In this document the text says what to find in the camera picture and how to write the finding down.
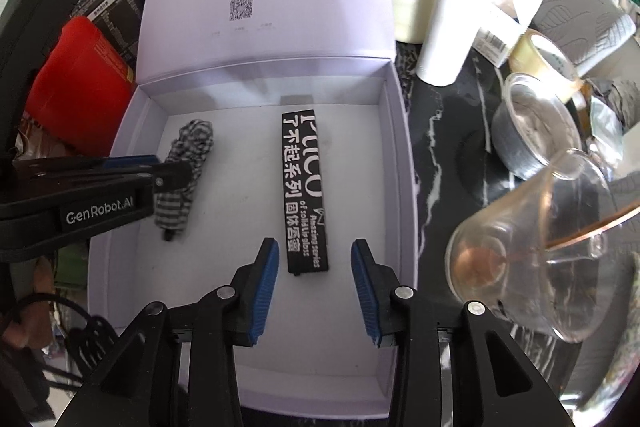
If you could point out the small clear lidded bowl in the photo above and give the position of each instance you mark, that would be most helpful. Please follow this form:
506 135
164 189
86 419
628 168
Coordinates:
535 142

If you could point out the clear tape roll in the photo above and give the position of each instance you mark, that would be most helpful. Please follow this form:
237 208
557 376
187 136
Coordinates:
520 52

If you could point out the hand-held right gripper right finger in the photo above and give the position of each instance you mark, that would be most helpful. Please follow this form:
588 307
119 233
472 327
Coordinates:
367 292

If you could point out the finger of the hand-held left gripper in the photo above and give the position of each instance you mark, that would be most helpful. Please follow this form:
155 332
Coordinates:
175 177
135 161

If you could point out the clear glass cup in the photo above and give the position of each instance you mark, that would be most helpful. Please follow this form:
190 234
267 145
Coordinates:
505 307

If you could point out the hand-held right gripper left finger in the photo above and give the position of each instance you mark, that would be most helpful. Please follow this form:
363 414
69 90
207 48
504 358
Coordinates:
262 292

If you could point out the white barcode box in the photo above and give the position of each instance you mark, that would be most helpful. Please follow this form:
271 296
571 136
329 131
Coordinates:
510 22

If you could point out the white paper roll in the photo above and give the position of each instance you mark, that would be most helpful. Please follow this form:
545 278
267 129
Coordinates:
447 32

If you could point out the black hair claw clip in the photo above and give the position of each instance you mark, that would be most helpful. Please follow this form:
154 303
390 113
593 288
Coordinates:
95 347

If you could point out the red cylindrical canister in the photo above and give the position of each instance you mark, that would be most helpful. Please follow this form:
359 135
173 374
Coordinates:
85 77

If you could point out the rose gold spoon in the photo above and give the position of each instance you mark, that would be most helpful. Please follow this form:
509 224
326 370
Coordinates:
480 264

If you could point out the lavender gift box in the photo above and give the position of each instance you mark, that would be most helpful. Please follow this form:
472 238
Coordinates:
235 157

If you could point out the clear plastic bag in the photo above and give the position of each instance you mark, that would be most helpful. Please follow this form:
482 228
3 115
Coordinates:
605 122

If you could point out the black white gingham scrunchie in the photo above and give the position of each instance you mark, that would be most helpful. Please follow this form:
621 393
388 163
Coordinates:
192 142

